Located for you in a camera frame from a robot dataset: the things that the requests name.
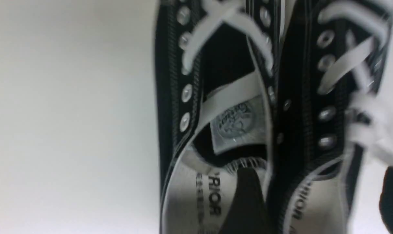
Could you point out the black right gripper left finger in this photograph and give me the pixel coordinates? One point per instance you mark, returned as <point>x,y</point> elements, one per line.
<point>247,214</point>

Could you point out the black laced sneaker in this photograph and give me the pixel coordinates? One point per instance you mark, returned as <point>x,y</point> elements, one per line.
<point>329,116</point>
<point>216,63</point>

